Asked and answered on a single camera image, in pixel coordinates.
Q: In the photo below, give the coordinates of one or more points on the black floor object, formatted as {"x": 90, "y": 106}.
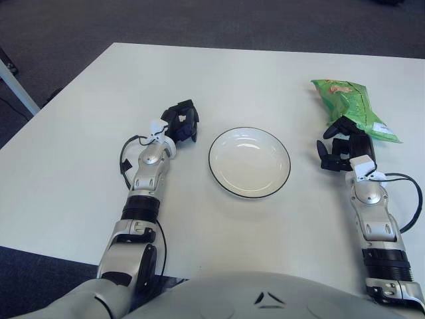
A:
{"x": 8, "y": 63}

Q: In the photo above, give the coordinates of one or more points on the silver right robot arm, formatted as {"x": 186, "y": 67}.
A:
{"x": 368, "y": 192}

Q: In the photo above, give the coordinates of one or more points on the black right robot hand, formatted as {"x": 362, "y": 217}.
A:
{"x": 360, "y": 144}

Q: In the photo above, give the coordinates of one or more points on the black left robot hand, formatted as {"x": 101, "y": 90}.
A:
{"x": 184, "y": 129}

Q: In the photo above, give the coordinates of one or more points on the grey robot torso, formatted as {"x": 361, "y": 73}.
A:
{"x": 216, "y": 295}

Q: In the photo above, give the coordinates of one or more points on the white plate with black rim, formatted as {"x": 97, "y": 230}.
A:
{"x": 249, "y": 163}

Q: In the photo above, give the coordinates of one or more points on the green snack bag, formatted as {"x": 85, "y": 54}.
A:
{"x": 352, "y": 103}

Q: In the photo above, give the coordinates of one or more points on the white table leg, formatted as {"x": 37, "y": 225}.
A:
{"x": 16, "y": 89}

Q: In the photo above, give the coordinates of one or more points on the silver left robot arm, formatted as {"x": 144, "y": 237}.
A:
{"x": 151, "y": 159}

